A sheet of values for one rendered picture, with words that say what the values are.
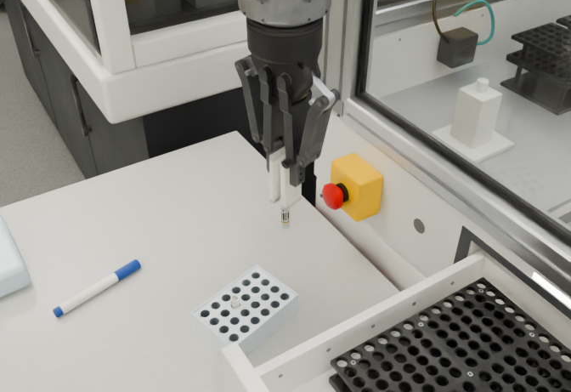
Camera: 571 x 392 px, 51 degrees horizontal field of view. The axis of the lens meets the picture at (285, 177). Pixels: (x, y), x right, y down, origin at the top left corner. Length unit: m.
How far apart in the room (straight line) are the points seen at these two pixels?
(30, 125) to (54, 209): 1.80
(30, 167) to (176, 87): 1.46
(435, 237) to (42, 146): 2.11
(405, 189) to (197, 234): 0.35
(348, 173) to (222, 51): 0.48
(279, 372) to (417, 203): 0.31
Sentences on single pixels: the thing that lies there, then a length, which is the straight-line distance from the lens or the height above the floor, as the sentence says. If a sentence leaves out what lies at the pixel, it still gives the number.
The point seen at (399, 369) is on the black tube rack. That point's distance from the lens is 0.65.
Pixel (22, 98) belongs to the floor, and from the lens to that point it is 3.12.
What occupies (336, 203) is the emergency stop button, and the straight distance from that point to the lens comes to 0.86.
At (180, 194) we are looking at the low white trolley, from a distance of 1.08.
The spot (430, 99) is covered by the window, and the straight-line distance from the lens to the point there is 0.77.
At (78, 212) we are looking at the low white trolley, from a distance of 1.08.
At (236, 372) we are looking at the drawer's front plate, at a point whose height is 0.93.
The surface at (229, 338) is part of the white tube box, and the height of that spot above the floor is 0.79.
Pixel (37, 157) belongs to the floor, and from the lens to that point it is 2.65.
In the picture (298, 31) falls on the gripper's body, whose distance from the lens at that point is 0.57.
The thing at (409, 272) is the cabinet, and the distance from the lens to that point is 0.91.
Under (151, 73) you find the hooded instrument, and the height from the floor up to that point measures 0.89.
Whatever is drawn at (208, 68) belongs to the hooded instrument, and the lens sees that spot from 1.24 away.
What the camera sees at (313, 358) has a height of 0.88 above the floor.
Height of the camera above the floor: 1.43
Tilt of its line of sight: 38 degrees down
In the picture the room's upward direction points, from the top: straight up
